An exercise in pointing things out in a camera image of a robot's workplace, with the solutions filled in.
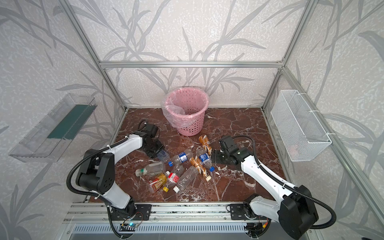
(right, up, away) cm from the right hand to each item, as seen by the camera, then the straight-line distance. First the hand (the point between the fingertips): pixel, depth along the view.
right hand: (215, 153), depth 83 cm
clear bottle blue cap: (-20, -4, +5) cm, 21 cm away
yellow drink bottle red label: (-31, -15, -5) cm, 35 cm away
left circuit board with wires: (-42, -31, -12) cm, 54 cm away
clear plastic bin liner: (-23, +29, +23) cm, 44 cm away
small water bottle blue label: (-6, -4, +5) cm, 9 cm away
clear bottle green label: (-37, -9, +3) cm, 39 cm away
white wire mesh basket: (+34, +16, -19) cm, 42 cm away
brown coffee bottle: (-11, -7, +3) cm, 14 cm away
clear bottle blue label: (-32, -2, +5) cm, 32 cm away
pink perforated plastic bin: (-12, +14, +13) cm, 22 cm away
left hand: (-31, +3, +9) cm, 32 cm away
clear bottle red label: (-23, -13, -3) cm, 27 cm away
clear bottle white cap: (-14, -11, -2) cm, 18 cm away
